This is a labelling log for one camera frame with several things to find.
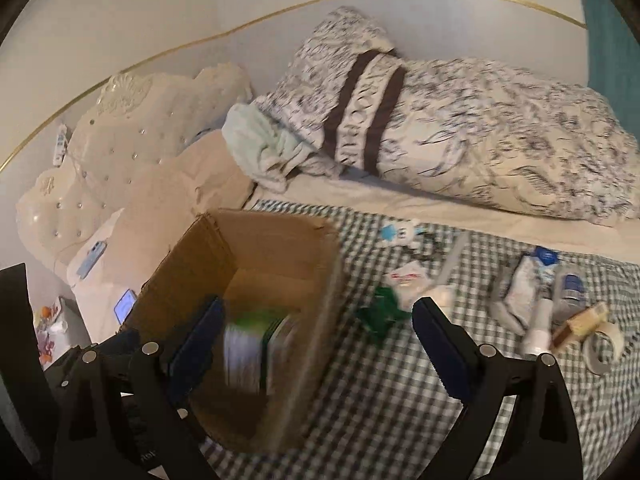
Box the brown yellow carton box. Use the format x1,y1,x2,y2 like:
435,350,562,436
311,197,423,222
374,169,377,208
550,301,608,354

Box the white green medicine box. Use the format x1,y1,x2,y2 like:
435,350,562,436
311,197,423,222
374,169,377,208
224,310,297,396

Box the clear plastic water bottle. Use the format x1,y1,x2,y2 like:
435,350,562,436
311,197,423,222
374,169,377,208
552,263,587,325

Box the navy white tissue pack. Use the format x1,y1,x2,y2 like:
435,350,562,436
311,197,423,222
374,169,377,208
488,254,553,336

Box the white long-handled bath sponge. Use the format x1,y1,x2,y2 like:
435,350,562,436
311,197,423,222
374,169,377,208
421,231,470,315

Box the green plastic bag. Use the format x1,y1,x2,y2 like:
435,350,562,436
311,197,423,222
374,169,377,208
355,286,411,347

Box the white plush toy blue star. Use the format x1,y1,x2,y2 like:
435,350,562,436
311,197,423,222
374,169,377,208
378,220,424,248

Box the white tape roll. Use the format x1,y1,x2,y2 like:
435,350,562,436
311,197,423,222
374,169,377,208
582,322,625,376

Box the blue smartphone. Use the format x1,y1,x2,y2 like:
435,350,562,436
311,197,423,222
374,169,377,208
76,240,107,280

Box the small blue tissue packet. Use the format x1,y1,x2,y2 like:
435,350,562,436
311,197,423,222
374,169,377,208
533,246,559,268

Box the brown cardboard box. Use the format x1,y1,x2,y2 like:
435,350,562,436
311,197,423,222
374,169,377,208
125,209,343,453

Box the white red sachet packet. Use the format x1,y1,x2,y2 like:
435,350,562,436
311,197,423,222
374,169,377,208
384,260,433,311

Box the white power strip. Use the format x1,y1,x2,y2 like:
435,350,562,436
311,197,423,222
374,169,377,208
52,124,68,167

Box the cream tufted headboard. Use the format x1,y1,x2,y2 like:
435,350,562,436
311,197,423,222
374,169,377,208
16,63,252,278

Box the pale green towel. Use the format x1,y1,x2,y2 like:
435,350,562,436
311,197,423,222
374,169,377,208
221,103,326,194

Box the floral patterned pillow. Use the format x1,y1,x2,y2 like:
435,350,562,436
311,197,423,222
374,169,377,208
256,6,639,226

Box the teal curtain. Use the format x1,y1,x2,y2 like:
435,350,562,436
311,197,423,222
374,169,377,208
582,0,639,138

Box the dark bead bracelet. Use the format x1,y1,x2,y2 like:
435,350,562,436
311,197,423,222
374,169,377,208
410,237,446,265

